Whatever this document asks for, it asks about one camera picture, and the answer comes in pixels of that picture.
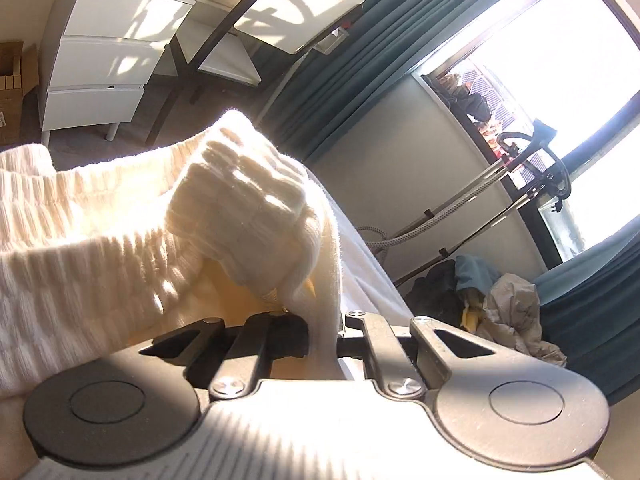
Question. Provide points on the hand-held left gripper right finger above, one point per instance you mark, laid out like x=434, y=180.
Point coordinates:
x=382, y=355

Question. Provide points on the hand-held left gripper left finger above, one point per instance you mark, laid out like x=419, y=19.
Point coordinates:
x=250, y=347

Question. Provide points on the cream knitted garment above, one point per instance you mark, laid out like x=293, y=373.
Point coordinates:
x=125, y=240

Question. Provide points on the dark cloth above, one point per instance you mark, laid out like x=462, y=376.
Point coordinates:
x=440, y=295

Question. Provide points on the white folded garment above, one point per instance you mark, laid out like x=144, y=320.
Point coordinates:
x=362, y=270

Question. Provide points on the blue cloth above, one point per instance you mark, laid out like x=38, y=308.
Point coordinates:
x=475, y=272

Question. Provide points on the grey crumpled quilt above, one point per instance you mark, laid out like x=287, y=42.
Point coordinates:
x=520, y=317

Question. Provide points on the garment steamer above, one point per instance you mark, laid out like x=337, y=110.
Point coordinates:
x=500, y=180

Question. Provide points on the blue curtain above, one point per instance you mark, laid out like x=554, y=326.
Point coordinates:
x=595, y=320
x=380, y=55

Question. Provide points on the clutter outside window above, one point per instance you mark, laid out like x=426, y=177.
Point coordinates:
x=470, y=105

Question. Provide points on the white dressing table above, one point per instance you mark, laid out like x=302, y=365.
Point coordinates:
x=110, y=60

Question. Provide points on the dark framed window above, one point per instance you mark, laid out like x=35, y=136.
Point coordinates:
x=560, y=85

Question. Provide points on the white backed chair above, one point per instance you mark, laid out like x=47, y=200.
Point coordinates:
x=300, y=5

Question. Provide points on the cardboard box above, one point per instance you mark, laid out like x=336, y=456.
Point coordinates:
x=15, y=90

